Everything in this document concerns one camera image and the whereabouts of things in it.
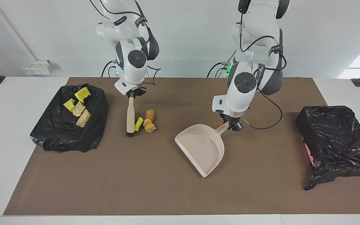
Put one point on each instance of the small pale bread chunk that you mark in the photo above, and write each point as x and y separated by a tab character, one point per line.
79	109

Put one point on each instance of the brown round bread roll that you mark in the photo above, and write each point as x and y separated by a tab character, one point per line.
150	115

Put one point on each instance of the green yellow sponge piece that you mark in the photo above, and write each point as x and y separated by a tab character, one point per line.
69	105

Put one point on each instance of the white wall socket box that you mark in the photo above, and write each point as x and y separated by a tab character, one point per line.
37	68

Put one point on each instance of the sliced bread crust piece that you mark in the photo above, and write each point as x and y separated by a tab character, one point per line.
150	127

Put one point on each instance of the beige plastic dustpan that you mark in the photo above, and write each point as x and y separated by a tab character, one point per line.
202	147

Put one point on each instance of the striped croissant bread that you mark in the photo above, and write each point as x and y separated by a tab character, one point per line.
83	118

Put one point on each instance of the black trash bag bin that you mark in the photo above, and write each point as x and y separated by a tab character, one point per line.
58	134

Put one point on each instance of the beige brush black bristles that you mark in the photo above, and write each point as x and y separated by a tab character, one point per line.
130	115

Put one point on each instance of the black bag over pink bin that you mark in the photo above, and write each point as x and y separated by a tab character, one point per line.
339	137

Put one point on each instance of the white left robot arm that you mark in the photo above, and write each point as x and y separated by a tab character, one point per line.
242	87

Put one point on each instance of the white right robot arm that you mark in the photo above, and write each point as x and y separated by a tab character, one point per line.
134	62

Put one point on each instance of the yellow notched sponge piece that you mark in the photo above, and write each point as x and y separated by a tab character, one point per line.
82	93

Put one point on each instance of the pink plastic bin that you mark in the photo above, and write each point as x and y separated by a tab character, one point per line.
308	153

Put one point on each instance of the yellow curved sponge piece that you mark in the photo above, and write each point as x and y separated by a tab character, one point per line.
138	124

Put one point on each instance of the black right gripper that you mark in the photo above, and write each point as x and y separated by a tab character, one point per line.
139	91

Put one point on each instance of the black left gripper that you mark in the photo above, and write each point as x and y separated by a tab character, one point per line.
232	120

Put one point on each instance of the brown table mat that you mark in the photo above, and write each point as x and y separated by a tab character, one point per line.
136	187

